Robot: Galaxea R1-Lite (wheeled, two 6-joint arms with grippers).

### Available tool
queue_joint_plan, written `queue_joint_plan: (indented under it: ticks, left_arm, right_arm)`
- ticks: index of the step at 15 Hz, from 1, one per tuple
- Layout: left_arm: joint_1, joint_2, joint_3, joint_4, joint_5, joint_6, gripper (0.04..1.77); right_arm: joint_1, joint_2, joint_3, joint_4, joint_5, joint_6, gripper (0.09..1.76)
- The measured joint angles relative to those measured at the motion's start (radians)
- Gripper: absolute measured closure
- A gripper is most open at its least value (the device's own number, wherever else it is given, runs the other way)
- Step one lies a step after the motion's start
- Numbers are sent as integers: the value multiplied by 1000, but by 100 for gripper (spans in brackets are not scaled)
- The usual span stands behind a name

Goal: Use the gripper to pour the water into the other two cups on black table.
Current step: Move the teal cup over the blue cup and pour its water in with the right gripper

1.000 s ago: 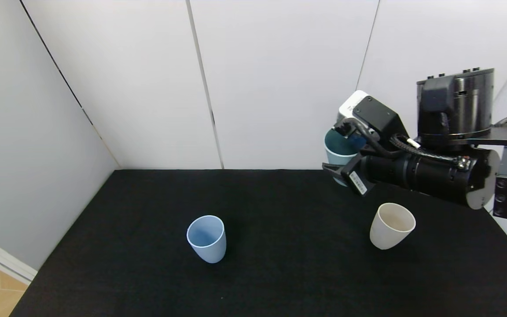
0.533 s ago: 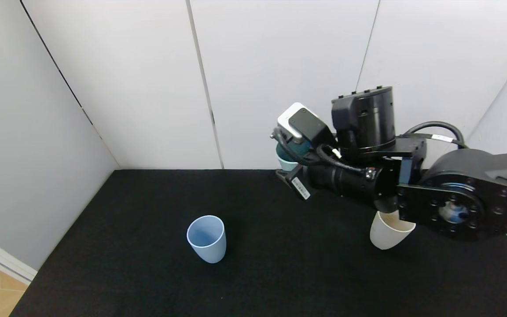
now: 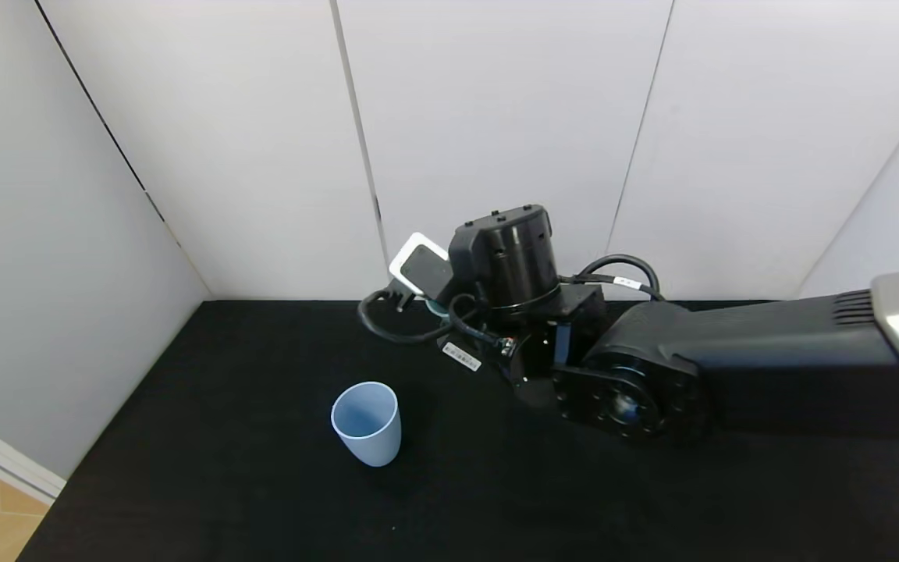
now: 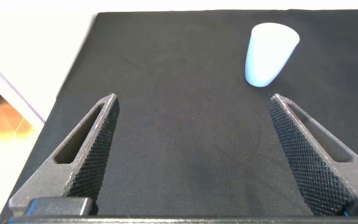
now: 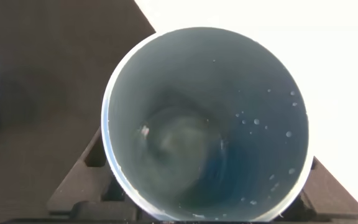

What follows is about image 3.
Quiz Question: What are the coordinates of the light blue plastic cup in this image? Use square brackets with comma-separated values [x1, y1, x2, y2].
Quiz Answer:
[330, 381, 402, 468]

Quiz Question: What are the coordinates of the black table cloth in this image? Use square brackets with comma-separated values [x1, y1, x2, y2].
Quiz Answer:
[16, 301, 899, 562]

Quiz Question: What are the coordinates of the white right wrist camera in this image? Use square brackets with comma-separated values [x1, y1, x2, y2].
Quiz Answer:
[389, 232, 455, 304]

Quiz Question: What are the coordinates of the black arm cable white tag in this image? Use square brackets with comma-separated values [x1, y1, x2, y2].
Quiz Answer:
[567, 254, 665, 302]

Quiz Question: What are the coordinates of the white floor rail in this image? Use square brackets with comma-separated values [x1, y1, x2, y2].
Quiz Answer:
[0, 406, 68, 504]

